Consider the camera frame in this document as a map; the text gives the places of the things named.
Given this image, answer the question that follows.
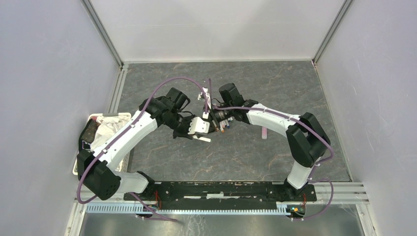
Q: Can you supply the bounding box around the black box in basket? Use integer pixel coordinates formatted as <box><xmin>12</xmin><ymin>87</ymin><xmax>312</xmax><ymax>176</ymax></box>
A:
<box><xmin>78</xmin><ymin>118</ymin><xmax>99</xmax><ymax>152</ymax></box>

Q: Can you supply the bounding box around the white plastic basket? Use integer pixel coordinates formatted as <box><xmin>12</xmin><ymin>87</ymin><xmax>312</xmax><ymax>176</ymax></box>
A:
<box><xmin>72</xmin><ymin>113</ymin><xmax>135</xmax><ymax>177</ymax></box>

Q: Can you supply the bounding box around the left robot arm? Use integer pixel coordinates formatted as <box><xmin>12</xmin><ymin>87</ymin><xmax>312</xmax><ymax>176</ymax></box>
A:
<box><xmin>77</xmin><ymin>88</ymin><xmax>211</xmax><ymax>201</ymax></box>

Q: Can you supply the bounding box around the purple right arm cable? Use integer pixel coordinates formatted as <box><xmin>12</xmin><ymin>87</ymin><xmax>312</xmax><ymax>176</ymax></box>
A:
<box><xmin>207</xmin><ymin>77</ymin><xmax>334</xmax><ymax>220</ymax></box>

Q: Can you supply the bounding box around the orange tipped marker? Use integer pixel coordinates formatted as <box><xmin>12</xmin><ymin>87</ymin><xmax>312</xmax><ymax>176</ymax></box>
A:
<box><xmin>219</xmin><ymin>121</ymin><xmax>226</xmax><ymax>133</ymax></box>

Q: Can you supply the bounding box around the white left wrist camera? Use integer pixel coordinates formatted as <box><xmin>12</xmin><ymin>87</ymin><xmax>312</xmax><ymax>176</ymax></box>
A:
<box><xmin>188</xmin><ymin>117</ymin><xmax>210</xmax><ymax>135</ymax></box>

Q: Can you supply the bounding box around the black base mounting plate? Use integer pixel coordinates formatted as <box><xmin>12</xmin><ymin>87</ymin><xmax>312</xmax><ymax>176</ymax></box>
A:
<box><xmin>123</xmin><ymin>181</ymin><xmax>317</xmax><ymax>210</ymax></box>

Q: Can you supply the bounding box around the crumpled white cloth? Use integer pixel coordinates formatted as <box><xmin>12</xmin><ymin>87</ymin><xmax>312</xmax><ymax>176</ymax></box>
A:
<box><xmin>90</xmin><ymin>113</ymin><xmax>131</xmax><ymax>150</ymax></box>

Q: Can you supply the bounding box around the slotted cable duct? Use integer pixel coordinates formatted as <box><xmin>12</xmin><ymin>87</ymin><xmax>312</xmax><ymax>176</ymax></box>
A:
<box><xmin>85</xmin><ymin>203</ymin><xmax>305</xmax><ymax>216</ymax></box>

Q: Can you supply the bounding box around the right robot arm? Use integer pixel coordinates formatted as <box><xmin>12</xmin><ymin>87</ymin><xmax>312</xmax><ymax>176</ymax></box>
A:
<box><xmin>213</xmin><ymin>83</ymin><xmax>334</xmax><ymax>201</ymax></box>

